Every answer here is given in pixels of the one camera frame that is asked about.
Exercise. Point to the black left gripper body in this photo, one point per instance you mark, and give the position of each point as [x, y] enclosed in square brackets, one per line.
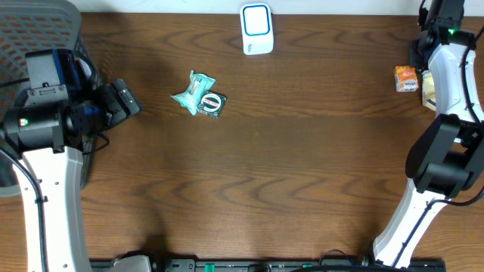
[123, 98]

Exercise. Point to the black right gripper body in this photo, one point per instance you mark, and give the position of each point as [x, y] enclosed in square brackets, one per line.
[417, 53]

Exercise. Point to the orange small snack packet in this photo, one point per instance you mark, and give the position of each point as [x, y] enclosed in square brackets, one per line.
[405, 79]

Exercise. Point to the large white snack bag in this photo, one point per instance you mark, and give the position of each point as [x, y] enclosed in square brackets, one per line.
[428, 90]

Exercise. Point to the teal snack packet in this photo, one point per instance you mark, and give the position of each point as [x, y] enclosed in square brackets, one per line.
[191, 97]

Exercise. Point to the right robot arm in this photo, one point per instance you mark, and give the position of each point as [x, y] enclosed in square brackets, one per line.
[448, 157]

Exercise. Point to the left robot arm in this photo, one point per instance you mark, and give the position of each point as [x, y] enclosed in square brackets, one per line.
[51, 187]

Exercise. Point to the white barcode scanner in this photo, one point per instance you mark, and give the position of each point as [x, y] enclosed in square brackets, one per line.
[256, 29]

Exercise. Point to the grey plastic mesh basket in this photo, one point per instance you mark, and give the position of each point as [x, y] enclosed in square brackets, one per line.
[44, 69]

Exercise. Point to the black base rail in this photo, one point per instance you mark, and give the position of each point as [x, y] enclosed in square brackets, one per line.
[327, 264]

